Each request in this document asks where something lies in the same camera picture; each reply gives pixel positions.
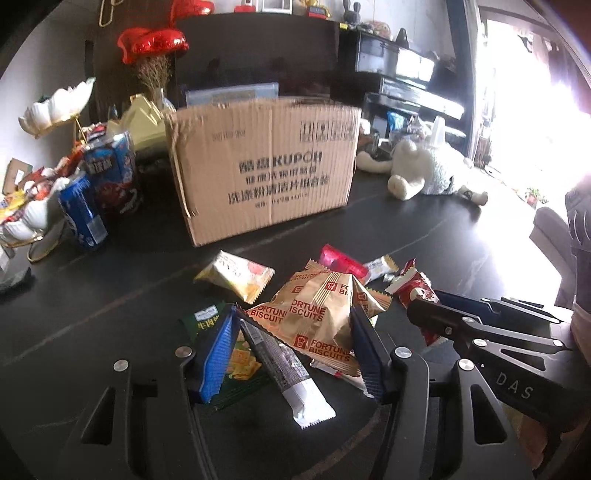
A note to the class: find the pink red snack packet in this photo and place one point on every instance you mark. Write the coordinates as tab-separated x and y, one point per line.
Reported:
337	261

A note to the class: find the white plush toy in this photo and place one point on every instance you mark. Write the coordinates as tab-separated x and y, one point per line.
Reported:
421	169

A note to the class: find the blue soda can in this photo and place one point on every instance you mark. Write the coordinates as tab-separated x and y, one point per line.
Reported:
81	212

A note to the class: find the black piano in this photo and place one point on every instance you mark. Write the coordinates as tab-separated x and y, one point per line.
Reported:
379	75

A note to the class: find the yellow snack packet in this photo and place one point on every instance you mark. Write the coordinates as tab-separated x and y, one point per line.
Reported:
245	278

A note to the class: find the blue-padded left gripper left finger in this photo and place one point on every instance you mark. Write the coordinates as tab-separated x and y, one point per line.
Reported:
142	424

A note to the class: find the black television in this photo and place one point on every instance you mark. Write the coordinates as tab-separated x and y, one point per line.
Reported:
297	53

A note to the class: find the brown cardboard box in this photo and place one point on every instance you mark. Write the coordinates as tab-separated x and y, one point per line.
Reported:
243	166

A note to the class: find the grey white snack bar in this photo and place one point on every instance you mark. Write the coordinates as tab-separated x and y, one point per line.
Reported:
306	401

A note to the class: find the dried flower vase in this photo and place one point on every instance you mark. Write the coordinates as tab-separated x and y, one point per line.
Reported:
154	73

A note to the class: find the blue M&M canister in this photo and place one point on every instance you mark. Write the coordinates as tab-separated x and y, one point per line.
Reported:
109	161

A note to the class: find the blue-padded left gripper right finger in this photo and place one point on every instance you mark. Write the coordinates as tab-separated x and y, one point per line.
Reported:
443	424

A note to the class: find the small gold white candy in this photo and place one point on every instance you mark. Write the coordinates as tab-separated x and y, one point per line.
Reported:
379	267

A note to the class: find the green beef cracker packet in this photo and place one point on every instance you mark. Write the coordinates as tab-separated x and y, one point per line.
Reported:
231	359

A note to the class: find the red heart balloon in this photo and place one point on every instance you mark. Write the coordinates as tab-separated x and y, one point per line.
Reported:
138	43

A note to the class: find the red white snack packet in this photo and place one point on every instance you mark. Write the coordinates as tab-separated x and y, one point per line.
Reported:
411	284

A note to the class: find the gold fortune biscuits bag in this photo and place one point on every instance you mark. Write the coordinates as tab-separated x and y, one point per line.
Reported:
310	313

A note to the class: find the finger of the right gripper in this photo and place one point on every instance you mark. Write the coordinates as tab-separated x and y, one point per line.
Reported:
464	328
494	311

